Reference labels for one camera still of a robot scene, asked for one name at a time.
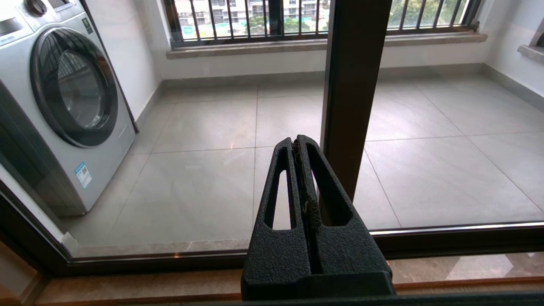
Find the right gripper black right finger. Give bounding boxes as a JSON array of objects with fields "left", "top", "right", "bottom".
[{"left": 297, "top": 135, "right": 396, "bottom": 298}]

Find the dark brown fixed glass door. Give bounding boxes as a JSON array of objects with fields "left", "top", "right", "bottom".
[{"left": 370, "top": 0, "right": 544, "bottom": 259}]

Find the long black balcony railing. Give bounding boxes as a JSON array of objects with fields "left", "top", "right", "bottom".
[{"left": 164, "top": 0, "right": 483, "bottom": 48}]

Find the white front-load washing machine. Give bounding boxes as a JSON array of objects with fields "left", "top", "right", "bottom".
[{"left": 0, "top": 0, "right": 137, "bottom": 218}]

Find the long stone window sill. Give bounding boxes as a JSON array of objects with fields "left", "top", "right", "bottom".
[{"left": 166, "top": 32, "right": 488, "bottom": 60}]

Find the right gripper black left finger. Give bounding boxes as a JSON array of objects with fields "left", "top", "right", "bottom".
[{"left": 241, "top": 136, "right": 312, "bottom": 300}]

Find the short stone window sill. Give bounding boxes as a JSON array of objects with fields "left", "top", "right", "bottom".
[{"left": 517, "top": 44, "right": 544, "bottom": 65}]

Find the dark framed sliding glass door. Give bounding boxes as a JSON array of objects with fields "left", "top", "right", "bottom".
[{"left": 0, "top": 178, "right": 73, "bottom": 278}]

